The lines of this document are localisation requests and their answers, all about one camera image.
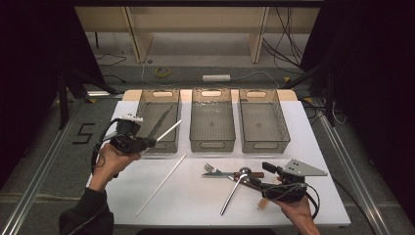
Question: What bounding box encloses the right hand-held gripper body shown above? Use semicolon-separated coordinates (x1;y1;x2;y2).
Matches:
260;159;329;204

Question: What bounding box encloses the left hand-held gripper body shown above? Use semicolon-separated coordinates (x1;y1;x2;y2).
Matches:
109;113;147;155

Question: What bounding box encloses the small wooden spoon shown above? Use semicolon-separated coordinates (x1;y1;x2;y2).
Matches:
256;175;284;211

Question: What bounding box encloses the white chopstick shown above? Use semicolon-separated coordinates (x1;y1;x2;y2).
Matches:
155;118;184;143
135;152;188;217

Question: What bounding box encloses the smoky clear plastic bin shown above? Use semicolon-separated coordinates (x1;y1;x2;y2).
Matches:
135;88;182;155
238;88;292;155
189;87;237;154

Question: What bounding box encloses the metal spoon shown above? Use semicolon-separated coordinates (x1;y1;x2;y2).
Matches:
219;166;253;216

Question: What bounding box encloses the wooden handled table knife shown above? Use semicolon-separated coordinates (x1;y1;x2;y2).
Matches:
201;170;265;179

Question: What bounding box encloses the wooden handled metal fork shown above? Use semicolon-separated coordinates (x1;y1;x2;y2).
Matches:
203;163;262;192

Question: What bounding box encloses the person's left hand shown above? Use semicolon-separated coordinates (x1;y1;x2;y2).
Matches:
88;143;142;192

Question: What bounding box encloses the person's right hand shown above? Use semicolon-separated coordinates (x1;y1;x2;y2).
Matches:
274;195;322;235

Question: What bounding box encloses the silver floor bar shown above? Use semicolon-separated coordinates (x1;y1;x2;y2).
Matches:
85;90;125;99

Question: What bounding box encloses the white table cover sheet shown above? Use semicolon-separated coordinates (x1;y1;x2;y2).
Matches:
71;99;351;228

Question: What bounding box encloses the black metal stand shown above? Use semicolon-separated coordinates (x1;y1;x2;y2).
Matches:
57;68;118;130
280;63;337;126

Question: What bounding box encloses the white power strip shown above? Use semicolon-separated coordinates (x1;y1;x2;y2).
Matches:
202;73;232;83

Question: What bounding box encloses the black curtain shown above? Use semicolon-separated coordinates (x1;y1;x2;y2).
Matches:
0;0;106;190
300;0;415;226

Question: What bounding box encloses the beige wooden furniture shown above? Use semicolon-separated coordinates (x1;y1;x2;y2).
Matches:
73;6;322;65

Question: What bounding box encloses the left hand-held gripper black cable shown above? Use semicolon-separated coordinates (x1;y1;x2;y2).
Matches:
90;117;121;179

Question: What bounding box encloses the hand-held gripper black cable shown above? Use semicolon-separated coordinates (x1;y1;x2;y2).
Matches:
262;181;321;220
90;117;121;179

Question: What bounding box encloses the right hand-held gripper black cable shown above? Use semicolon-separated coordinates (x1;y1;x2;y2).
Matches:
262;181;321;220

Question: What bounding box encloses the metal floor rail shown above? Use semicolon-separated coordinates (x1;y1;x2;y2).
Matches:
314;107;394;235
0;97;87;235

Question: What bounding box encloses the long black floor cable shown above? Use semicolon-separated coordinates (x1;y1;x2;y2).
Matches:
332;177;378;235

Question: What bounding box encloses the thin black floor cable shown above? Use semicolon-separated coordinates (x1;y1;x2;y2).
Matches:
95;52;127;68

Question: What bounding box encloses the white power cable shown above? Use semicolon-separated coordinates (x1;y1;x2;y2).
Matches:
140;62;282;90

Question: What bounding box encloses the black cable bundle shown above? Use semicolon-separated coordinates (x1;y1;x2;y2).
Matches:
262;6;304;71

